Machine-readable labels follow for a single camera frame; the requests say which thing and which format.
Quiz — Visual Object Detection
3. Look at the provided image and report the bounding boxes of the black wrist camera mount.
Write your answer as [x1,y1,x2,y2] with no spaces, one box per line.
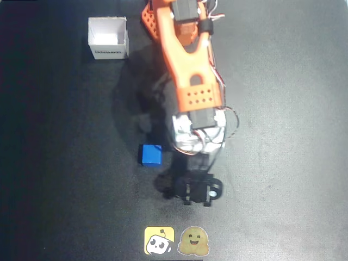
[173,171,224,208]

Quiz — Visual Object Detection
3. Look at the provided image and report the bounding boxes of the white cardboard box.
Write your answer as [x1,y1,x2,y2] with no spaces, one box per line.
[87,16,129,60]

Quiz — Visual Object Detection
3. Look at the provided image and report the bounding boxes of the hugging face sticker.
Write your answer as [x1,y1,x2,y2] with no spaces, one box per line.
[177,226,210,257]

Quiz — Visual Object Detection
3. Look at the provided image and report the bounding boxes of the blue cube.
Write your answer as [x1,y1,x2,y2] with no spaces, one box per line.
[138,144,164,167]

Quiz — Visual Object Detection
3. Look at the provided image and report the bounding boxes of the black camera cable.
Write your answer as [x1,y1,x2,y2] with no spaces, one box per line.
[206,135,228,175]

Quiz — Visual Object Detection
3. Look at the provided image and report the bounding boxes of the yellow robot sticker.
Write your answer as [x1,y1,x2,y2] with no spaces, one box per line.
[144,226,175,256]

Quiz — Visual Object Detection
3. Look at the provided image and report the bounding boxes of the white cable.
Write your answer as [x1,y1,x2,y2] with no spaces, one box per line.
[205,0,226,22]

